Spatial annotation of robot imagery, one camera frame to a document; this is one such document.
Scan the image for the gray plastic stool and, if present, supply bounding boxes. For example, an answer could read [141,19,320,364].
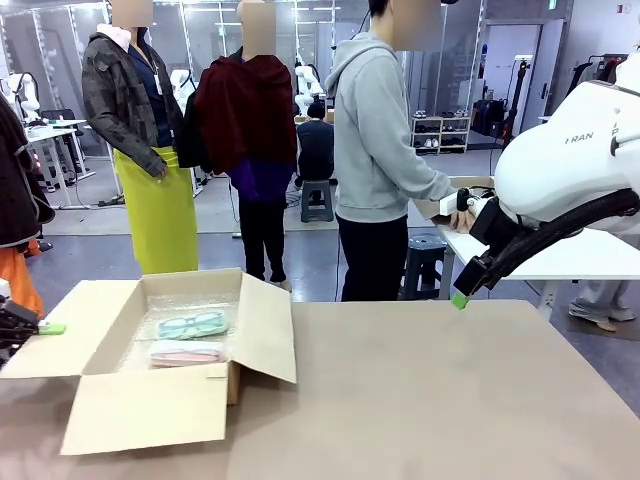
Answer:
[299,178,336,224]

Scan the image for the yellow skirt on mannequin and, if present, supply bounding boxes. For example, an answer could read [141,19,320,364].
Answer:
[113,146,200,276]

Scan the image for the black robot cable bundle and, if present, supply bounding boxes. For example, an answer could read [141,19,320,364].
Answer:
[485,188,640,292]

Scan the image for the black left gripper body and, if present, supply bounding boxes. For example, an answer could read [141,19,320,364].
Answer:
[0,294,42,354]

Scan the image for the dark red hoodie on mannequin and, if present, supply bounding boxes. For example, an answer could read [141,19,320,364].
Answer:
[193,55,298,176]

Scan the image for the wooden shoe rack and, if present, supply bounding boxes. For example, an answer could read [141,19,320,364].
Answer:
[410,114,473,156]

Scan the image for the camouflage jacket on mannequin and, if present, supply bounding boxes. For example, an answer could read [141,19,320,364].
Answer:
[82,32,184,179]

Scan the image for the black trousers on mannequin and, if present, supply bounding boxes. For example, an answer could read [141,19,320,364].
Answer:
[238,193,289,285]

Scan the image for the seated person in black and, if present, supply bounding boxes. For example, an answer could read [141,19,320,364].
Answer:
[295,101,336,182]

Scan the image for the purple top on mannequin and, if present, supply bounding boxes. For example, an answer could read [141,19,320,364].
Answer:
[227,158,296,202]

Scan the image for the small brown cardboard box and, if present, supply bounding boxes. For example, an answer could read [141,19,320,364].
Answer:
[413,175,497,222]

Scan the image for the white side table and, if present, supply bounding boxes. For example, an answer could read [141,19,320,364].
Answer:
[433,214,640,321]

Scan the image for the person's right hand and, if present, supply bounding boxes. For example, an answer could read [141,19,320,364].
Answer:
[449,210,477,234]

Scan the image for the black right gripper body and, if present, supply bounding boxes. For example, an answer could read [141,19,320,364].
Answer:
[452,197,521,300]

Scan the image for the person's right forearm gray sleeve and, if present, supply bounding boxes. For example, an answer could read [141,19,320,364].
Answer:
[398,165,458,203]

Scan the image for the clear bubble wrap sheet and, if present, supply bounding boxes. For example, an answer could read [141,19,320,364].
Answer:
[115,291,242,375]

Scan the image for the dark plastic stool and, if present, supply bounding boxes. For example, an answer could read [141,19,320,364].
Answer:
[401,235,449,302]

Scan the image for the orange cloth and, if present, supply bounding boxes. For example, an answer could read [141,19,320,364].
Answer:
[0,247,46,320]

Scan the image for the large cardboard box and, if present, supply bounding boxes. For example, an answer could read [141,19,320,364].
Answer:
[0,268,299,457]

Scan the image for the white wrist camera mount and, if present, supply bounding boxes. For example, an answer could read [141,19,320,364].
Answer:
[438,186,497,217]

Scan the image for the person in light gray trousers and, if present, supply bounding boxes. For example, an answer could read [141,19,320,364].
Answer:
[568,278,638,332]

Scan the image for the person in gray hoodie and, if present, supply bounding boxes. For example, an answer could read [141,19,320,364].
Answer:
[323,0,457,303]

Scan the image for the white background desk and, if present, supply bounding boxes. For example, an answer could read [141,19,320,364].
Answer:
[23,118,97,182]

